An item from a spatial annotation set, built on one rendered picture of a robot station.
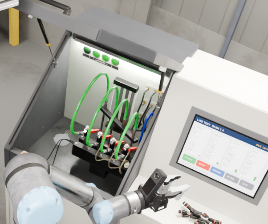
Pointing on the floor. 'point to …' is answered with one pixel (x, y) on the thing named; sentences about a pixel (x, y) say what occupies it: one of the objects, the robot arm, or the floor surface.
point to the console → (253, 106)
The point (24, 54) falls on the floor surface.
